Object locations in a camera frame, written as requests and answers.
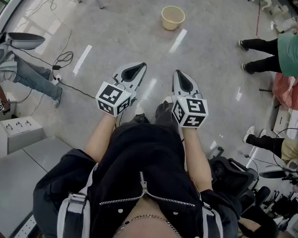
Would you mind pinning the person's left white-toed shoe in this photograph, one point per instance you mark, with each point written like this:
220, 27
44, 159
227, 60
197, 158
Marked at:
139, 111

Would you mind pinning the black metal equipment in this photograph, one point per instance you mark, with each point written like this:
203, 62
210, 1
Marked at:
285, 204

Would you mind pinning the person's left forearm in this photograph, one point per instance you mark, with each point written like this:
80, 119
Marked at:
99, 137

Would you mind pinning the black office chair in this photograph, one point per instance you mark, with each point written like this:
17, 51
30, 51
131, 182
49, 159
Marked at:
233, 177

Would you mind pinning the pink cloth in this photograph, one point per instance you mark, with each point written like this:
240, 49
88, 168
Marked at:
288, 93

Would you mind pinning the person's black zip jacket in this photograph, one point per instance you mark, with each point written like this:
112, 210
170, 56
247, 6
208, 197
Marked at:
144, 152

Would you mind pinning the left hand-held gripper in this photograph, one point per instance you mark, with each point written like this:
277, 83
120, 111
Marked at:
113, 98

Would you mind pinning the plain white cardboard box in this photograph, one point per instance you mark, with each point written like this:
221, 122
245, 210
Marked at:
290, 123

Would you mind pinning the black power adapter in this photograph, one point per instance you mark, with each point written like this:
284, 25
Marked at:
55, 67

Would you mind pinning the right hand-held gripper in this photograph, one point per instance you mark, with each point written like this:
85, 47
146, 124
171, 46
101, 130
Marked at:
191, 110

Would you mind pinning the long white power strip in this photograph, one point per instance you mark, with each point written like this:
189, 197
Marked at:
26, 228

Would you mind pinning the black metal rod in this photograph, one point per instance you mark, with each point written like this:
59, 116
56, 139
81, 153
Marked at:
265, 90

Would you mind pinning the white printed cardboard box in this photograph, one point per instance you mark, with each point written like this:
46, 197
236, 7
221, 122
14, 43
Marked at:
22, 133

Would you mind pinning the beige plastic basket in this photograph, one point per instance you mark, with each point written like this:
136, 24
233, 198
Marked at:
173, 18

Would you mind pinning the person's black trousers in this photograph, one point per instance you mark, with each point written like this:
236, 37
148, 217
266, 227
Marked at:
164, 115

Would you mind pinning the person's right white-toed shoe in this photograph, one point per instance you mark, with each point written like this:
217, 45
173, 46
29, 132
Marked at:
167, 99

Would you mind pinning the person's right forearm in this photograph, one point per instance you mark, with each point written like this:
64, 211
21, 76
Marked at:
196, 157

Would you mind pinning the person's white-toed shoe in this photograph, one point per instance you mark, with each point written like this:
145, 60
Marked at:
139, 111
167, 99

